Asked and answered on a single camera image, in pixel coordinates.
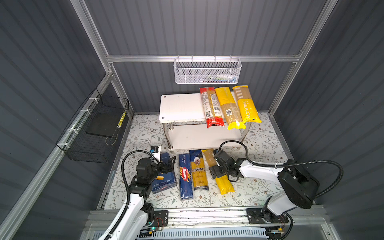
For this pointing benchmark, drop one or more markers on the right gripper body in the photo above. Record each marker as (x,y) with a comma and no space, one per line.
(225,170)

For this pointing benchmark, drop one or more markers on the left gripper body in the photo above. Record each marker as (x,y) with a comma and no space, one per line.
(154,169)

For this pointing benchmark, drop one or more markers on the yellow clear spaghetti bag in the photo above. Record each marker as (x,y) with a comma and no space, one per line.
(223,183)

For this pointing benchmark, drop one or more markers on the blue yellow spaghetti bag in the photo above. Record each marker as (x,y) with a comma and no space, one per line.
(199,175)

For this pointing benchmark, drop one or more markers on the yellow barcode spaghetti bag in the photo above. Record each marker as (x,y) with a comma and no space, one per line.
(229,108)

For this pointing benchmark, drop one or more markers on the red yellow spaghetti bag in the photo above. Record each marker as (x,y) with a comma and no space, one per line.
(211,107)

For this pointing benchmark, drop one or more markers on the yellow Pastatime spaghetti bag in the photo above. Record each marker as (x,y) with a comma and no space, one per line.
(246,105)

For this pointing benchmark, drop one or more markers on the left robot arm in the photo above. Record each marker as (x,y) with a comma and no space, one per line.
(137,217)

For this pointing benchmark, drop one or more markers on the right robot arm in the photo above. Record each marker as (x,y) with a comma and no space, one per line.
(300,188)

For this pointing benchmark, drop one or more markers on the blue Barilla pasta box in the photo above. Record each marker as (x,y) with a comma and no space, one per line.
(168,181)

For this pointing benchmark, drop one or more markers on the white two-tier shelf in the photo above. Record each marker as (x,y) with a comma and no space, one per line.
(184,124)

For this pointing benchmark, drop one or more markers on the blue Barilla spaghetti box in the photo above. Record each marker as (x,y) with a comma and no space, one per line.
(186,184)

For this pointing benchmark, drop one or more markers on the yellow brush in basket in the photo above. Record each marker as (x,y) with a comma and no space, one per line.
(121,119)

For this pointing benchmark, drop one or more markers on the items in white basket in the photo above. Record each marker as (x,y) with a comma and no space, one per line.
(218,79)

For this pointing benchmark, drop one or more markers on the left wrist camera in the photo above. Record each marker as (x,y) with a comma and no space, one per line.
(156,152)

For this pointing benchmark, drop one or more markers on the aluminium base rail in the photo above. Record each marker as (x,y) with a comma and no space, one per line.
(213,217)

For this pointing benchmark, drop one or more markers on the black wire basket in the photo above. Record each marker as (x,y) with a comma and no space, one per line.
(94,136)

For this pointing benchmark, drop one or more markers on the white wire mesh basket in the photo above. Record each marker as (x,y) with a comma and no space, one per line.
(186,70)

